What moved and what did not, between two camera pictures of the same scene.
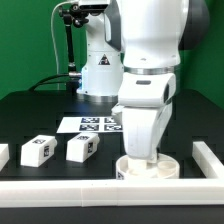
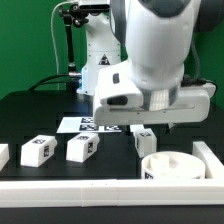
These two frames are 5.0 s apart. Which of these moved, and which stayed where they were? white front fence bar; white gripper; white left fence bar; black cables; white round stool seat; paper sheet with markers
Moved: white gripper; white round stool seat
Stayed: white left fence bar; paper sheet with markers; white front fence bar; black cables
